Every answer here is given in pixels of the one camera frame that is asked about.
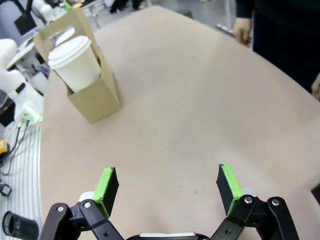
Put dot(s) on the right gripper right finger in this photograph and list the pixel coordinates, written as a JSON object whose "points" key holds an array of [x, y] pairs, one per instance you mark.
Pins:
{"points": [[230, 190]]}

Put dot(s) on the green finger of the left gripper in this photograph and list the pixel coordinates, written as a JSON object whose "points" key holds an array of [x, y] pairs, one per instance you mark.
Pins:
{"points": [[68, 6]]}

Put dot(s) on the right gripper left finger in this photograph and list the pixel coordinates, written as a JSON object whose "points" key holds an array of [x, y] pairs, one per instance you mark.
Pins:
{"points": [[105, 195]]}

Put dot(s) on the white paper cup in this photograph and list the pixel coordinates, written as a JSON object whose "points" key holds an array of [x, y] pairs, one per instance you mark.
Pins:
{"points": [[80, 72]]}

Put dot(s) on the brown cardboard cup carrier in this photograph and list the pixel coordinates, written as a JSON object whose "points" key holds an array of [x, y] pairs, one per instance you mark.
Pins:
{"points": [[97, 100]]}

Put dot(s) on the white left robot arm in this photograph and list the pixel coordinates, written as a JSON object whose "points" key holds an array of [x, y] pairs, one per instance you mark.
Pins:
{"points": [[15, 82]]}

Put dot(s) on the white plastic cup lid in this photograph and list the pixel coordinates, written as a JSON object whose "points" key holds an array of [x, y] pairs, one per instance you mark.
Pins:
{"points": [[67, 51]]}

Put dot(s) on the person's left hand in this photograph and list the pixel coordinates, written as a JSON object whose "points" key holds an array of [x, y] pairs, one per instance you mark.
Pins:
{"points": [[316, 87]]}

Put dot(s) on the person's right hand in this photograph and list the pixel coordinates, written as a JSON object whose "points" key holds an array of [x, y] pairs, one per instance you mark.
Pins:
{"points": [[242, 30]]}

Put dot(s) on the white striped cloth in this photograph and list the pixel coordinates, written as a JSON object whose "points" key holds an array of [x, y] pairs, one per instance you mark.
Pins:
{"points": [[25, 187]]}

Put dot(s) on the black cylindrical tube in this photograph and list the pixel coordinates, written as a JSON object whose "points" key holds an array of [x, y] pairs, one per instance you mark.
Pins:
{"points": [[20, 225]]}

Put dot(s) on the small black box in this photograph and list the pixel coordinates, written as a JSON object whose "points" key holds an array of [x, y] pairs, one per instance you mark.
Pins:
{"points": [[5, 189]]}

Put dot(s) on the yellow small object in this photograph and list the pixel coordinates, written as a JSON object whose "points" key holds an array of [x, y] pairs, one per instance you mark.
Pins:
{"points": [[3, 147]]}

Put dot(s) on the person's black hoodie torso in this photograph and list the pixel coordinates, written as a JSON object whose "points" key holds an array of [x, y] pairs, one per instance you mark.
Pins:
{"points": [[282, 37]]}

